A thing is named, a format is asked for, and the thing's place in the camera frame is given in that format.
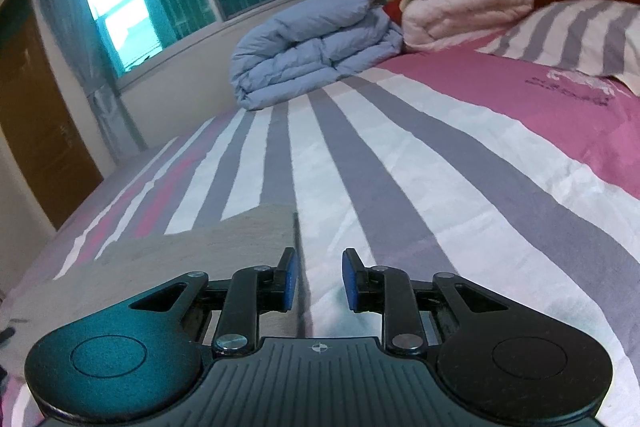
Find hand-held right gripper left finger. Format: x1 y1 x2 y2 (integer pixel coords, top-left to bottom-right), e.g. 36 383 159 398
127 248 301 356

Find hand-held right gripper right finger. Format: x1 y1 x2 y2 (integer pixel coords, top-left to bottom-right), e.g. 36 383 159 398
341 248 507 355

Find grey pants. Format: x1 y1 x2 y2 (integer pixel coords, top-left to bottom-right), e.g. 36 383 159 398
0 202 307 358

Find bed with striped sheet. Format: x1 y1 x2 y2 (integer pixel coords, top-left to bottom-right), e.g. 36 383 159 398
0 27 640 427

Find folded blue duvet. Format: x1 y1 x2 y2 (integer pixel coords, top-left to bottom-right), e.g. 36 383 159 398
229 0 405 110

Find folded pink quilt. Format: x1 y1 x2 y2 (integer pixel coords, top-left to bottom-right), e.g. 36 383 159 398
400 0 536 54

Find brown wooden door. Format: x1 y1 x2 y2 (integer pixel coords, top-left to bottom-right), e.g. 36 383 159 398
0 0 104 232

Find grey-blue curtain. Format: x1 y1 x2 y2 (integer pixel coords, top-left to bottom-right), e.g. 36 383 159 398
22 0 147 154

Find striped pillow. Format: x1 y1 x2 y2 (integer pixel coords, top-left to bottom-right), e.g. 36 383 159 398
476 0 640 96

